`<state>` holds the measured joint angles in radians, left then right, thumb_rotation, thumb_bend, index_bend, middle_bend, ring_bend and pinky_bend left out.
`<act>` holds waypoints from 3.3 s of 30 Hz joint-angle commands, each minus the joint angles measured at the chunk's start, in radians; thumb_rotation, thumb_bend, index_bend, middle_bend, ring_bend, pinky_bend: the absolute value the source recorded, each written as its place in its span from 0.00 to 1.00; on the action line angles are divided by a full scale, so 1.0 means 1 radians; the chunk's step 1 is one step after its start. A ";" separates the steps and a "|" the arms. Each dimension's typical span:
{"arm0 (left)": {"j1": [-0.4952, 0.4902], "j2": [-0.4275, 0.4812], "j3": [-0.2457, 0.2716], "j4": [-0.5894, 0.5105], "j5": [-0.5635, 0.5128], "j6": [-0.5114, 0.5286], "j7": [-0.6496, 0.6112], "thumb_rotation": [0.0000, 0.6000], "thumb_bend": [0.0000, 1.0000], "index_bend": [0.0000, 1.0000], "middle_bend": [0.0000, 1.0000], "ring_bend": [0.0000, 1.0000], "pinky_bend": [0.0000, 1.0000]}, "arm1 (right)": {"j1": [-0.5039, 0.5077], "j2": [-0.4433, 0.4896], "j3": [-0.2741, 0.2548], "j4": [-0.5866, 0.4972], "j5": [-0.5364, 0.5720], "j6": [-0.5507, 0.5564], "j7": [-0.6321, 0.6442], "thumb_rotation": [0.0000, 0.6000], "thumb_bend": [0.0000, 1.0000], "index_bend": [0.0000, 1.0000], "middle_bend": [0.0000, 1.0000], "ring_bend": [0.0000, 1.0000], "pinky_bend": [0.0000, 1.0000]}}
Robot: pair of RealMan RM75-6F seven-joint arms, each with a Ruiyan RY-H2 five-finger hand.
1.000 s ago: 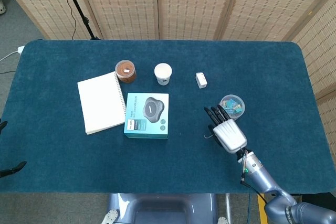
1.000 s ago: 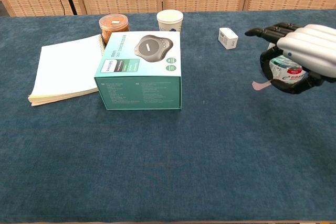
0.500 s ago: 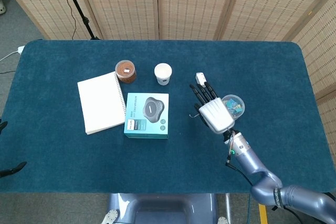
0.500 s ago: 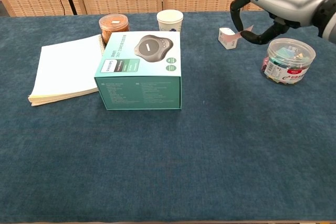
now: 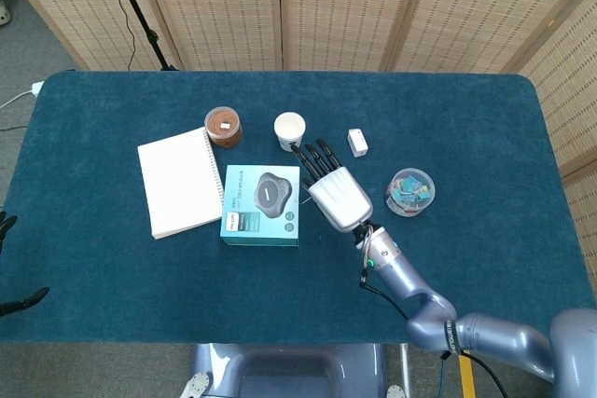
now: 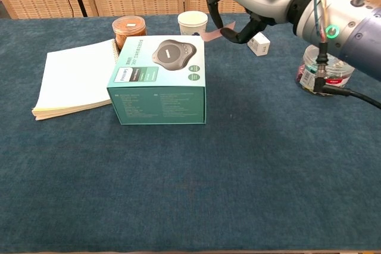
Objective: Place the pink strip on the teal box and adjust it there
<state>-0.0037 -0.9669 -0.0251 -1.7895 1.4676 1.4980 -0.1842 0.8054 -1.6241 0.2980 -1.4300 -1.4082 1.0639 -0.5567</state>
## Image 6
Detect white spiral notebook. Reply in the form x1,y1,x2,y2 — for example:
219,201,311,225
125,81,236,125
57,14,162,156
31,39,120,121

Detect clear jar with brown contents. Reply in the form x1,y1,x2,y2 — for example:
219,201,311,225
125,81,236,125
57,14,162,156
112,15,148,51

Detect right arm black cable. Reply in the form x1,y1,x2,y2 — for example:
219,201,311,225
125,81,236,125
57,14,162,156
314,41,381,111

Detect small white box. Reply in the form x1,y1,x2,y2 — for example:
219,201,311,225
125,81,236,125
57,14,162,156
247,32,271,57

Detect teal speaker product box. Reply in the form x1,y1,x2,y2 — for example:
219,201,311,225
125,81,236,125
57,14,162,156
106,35,207,126

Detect right arm coloured wires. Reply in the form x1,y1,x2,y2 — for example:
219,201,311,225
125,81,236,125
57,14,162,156
312,0,332,42

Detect blue tablecloth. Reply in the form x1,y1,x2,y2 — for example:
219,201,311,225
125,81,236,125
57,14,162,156
0,11,381,253

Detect pink paper strip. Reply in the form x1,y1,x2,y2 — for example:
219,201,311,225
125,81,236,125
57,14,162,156
202,21,236,43

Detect clear tub of binder clips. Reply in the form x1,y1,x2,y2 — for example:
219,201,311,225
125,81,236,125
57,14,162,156
294,45,355,97

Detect white paper cup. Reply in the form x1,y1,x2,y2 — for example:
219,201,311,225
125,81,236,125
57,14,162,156
177,11,208,37

